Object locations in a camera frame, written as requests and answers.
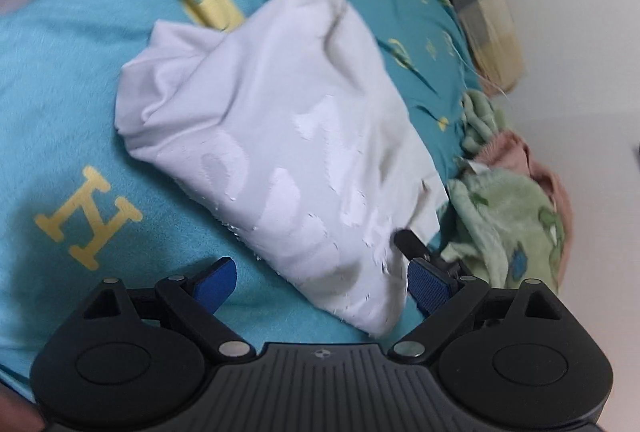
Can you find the green fleece blanket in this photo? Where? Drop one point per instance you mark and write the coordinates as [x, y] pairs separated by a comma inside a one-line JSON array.
[[500, 207]]

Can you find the white t-shirt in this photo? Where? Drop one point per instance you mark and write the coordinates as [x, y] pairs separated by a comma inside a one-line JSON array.
[[280, 122]]

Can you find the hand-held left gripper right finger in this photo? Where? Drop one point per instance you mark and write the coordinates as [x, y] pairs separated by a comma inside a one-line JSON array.
[[429, 286]]

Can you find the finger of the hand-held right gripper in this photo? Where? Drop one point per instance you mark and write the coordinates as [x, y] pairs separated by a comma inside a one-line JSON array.
[[411, 243]]

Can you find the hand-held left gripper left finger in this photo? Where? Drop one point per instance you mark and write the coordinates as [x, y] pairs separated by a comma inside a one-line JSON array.
[[218, 283]]

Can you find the teal printed bed sheet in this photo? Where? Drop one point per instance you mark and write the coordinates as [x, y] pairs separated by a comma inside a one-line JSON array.
[[60, 87]]

